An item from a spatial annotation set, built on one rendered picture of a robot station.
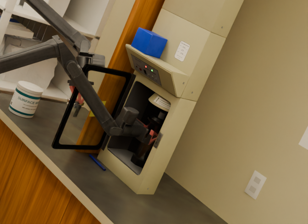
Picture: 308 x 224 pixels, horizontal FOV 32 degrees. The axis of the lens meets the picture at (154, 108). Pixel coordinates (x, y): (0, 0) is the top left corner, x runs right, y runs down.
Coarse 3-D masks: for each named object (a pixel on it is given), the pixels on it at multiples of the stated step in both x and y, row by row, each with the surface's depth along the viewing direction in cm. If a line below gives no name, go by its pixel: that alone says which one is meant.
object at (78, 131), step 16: (96, 80) 228; (112, 80) 235; (80, 96) 225; (112, 96) 240; (80, 112) 230; (64, 128) 227; (80, 128) 235; (96, 128) 242; (64, 144) 232; (80, 144) 240; (96, 144) 248
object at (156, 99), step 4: (152, 96) 239; (156, 96) 237; (160, 96) 236; (152, 100) 237; (156, 100) 236; (160, 100) 235; (164, 100) 234; (156, 104) 235; (160, 104) 234; (164, 104) 234; (168, 104) 234; (160, 108) 234; (164, 108) 233; (168, 108) 234
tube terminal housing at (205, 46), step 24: (168, 24) 234; (192, 24) 224; (168, 48) 232; (192, 48) 223; (216, 48) 224; (192, 72) 221; (168, 96) 228; (192, 96) 228; (168, 120) 226; (168, 144) 232; (120, 168) 243; (144, 168) 232; (144, 192) 237
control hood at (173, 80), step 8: (128, 48) 233; (128, 56) 238; (136, 56) 231; (144, 56) 225; (152, 56) 230; (152, 64) 223; (160, 64) 218; (168, 64) 228; (160, 72) 221; (168, 72) 215; (176, 72) 216; (152, 80) 232; (160, 80) 225; (168, 80) 219; (176, 80) 217; (184, 80) 220; (168, 88) 223; (176, 88) 219; (184, 88) 222; (176, 96) 222
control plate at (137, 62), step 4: (132, 56) 234; (132, 60) 236; (136, 60) 233; (140, 60) 230; (136, 64) 236; (140, 64) 232; (144, 64) 229; (136, 68) 238; (144, 68) 231; (148, 68) 228; (152, 68) 225; (140, 72) 237; (148, 72) 230; (152, 72) 227; (156, 72) 224; (148, 76) 232; (156, 76) 226; (156, 80) 228; (160, 84) 227
